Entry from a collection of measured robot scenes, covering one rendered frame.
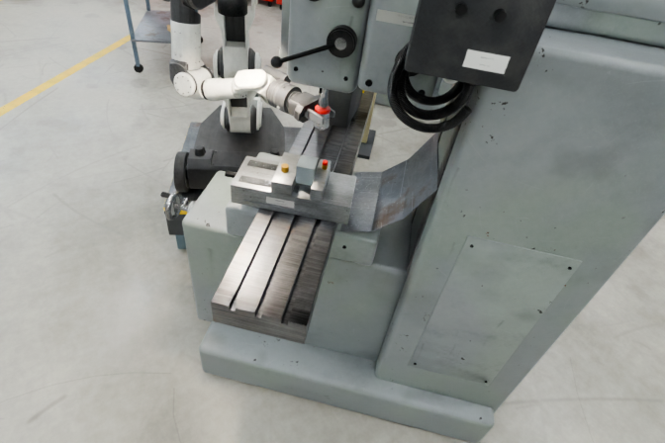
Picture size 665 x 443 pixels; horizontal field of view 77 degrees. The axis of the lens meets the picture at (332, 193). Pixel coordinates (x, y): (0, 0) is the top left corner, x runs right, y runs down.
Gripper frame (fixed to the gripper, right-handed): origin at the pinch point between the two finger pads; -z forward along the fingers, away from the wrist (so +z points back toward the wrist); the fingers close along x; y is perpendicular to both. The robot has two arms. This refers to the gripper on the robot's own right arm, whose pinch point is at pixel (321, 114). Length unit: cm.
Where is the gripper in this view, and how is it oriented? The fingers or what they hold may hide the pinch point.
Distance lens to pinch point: 126.7
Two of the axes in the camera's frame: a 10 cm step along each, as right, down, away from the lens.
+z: -8.0, -4.5, 4.0
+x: 5.9, -4.7, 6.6
